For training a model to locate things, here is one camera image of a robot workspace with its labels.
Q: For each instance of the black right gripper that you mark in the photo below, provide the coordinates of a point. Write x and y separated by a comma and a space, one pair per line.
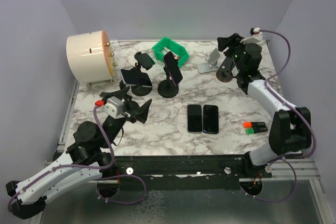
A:
231, 42

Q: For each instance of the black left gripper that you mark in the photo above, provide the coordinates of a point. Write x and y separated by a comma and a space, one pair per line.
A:
141, 112

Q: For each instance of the black phone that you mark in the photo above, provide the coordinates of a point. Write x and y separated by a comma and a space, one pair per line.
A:
210, 119

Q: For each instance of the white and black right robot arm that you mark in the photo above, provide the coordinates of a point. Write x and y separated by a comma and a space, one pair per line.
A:
291, 126

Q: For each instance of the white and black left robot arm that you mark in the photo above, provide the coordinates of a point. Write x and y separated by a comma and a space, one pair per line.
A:
91, 157

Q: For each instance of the silver folding phone stand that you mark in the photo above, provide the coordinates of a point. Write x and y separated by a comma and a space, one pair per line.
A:
211, 64

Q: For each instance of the brown base phone stand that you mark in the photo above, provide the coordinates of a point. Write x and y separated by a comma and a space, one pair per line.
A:
224, 77

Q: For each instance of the black front phone stand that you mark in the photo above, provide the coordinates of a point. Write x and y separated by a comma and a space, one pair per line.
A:
133, 78

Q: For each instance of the black round base phone stand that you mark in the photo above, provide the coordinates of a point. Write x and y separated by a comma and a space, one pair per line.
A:
166, 88

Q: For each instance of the black clamp phone stand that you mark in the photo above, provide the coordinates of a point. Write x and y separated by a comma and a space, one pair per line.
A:
146, 62

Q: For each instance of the purple case phone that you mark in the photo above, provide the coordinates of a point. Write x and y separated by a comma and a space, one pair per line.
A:
173, 68

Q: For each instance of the green plastic bin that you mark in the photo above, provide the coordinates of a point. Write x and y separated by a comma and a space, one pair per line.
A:
165, 45

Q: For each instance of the white cylindrical drum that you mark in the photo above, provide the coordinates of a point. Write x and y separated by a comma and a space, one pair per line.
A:
90, 57

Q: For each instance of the orange cap marker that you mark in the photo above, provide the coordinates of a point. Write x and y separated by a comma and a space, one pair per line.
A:
254, 124

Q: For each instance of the green cap marker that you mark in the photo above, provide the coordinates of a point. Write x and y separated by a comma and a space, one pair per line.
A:
254, 130

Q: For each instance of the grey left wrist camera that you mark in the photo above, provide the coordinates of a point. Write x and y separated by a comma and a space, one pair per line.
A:
113, 107

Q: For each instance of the black front mounting rail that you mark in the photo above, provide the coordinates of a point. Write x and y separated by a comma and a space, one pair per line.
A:
186, 172

